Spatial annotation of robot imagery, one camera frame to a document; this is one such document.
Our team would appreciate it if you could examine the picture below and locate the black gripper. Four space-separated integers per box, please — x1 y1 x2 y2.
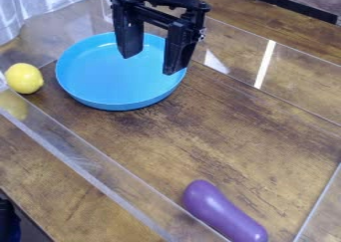
112 0 210 75

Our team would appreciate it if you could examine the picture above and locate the yellow lemon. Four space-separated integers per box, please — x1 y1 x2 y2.
5 63 44 95

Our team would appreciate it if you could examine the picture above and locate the white grid curtain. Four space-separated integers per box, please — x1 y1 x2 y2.
0 0 116 47

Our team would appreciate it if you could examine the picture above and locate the clear acrylic enclosure wall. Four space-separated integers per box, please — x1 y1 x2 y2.
0 0 341 242

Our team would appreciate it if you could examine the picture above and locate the blue round tray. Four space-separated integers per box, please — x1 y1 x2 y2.
56 32 186 111

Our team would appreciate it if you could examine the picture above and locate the dark object bottom left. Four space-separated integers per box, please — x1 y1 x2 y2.
0 198 21 242

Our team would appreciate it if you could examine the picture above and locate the purple toy eggplant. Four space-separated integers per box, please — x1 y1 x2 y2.
182 180 269 242

